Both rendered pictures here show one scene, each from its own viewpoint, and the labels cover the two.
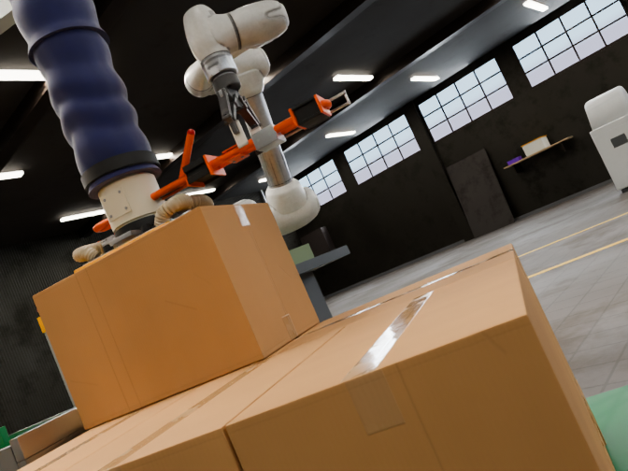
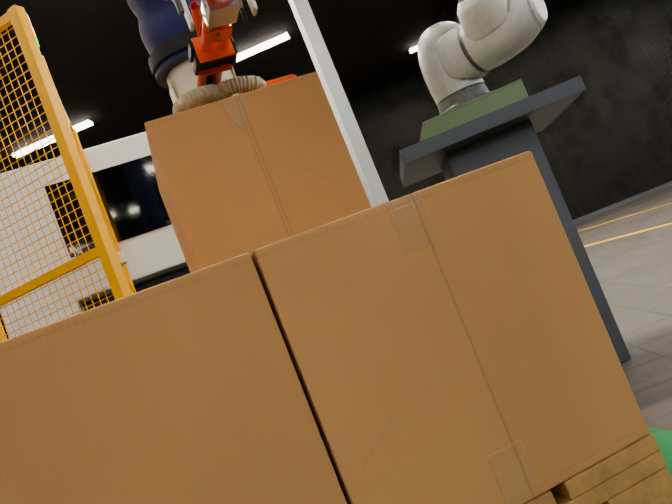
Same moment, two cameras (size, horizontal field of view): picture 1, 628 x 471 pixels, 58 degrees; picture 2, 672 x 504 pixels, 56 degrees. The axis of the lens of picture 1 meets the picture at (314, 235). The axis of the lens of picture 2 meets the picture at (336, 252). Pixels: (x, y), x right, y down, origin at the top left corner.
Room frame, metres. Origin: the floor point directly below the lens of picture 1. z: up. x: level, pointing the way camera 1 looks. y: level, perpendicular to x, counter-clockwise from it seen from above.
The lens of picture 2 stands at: (0.84, -1.00, 0.46)
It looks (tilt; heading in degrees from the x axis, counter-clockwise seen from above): 3 degrees up; 55
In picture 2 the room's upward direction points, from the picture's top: 22 degrees counter-clockwise
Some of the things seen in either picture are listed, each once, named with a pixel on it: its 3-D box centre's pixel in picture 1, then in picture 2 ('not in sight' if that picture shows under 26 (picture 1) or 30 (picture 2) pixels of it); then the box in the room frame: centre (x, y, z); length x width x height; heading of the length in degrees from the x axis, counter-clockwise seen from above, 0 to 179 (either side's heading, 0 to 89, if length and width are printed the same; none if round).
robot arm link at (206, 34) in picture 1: (209, 33); not in sight; (1.53, 0.04, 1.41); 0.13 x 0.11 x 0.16; 101
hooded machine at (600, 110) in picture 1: (623, 137); not in sight; (8.60, -4.88, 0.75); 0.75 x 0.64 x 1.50; 140
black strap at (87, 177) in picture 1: (121, 173); (193, 57); (1.65, 0.45, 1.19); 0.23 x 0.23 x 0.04
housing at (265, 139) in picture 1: (268, 138); (219, 7); (1.50, 0.01, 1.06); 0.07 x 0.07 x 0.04; 72
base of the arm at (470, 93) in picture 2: not in sight; (463, 106); (2.35, 0.26, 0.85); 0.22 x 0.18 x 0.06; 58
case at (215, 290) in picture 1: (181, 309); (254, 209); (1.65, 0.44, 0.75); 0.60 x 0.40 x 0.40; 70
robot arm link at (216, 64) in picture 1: (220, 69); not in sight; (1.53, 0.05, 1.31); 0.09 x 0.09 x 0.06
